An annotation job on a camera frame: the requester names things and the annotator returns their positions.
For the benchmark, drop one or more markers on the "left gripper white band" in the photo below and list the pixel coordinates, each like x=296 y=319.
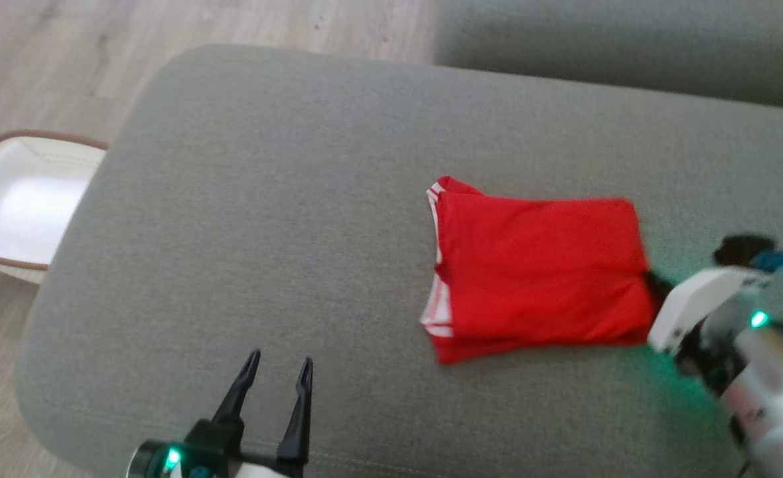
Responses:
x=265 y=468

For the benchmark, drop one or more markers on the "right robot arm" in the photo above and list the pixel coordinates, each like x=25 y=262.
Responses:
x=763 y=385

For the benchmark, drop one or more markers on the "grey sofa back cushion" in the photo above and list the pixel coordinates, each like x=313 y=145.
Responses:
x=630 y=46

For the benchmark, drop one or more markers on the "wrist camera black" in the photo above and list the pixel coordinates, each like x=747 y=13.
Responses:
x=753 y=252
x=186 y=455

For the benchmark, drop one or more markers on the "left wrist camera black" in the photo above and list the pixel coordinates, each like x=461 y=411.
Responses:
x=186 y=455

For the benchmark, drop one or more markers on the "red shirt white sleeves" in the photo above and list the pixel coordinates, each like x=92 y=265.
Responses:
x=537 y=272

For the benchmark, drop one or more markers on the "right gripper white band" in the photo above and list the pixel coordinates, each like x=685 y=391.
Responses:
x=697 y=305

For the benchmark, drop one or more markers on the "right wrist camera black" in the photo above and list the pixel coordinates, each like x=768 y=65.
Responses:
x=753 y=252

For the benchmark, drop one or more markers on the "white laundry basket brown rim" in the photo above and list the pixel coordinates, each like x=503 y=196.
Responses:
x=20 y=206

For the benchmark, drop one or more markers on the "grey sofa seat cushion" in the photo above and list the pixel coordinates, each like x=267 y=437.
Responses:
x=298 y=232

